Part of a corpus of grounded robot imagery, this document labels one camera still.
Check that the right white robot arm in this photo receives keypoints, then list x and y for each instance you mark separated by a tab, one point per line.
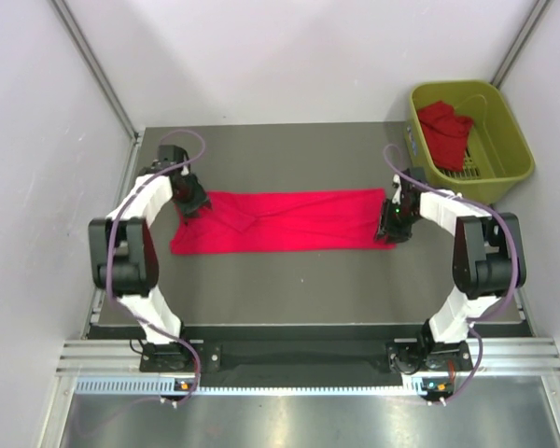
487	265

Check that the aluminium frame post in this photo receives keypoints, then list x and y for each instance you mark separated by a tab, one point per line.
529	25
70	23

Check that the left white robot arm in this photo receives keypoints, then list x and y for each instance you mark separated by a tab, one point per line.
124	262

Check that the bright pink t shirt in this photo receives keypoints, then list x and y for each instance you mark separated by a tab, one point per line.
283	222

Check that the right aluminium frame post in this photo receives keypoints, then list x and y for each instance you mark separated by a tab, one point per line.
529	25

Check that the olive green plastic basket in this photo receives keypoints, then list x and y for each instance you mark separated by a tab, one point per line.
496	155

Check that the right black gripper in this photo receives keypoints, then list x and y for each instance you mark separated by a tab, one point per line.
386	228

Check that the dark red t shirt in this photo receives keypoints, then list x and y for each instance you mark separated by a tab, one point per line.
446	135

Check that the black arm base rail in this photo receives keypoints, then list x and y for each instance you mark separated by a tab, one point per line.
305	355

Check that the left aluminium frame post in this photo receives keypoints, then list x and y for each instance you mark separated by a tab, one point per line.
70	23

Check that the slotted grey cable duct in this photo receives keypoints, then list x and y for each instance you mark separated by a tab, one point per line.
178	387

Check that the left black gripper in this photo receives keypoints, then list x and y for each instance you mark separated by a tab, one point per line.
199	200

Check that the grey aluminium front rail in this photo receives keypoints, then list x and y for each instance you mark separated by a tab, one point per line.
499	357

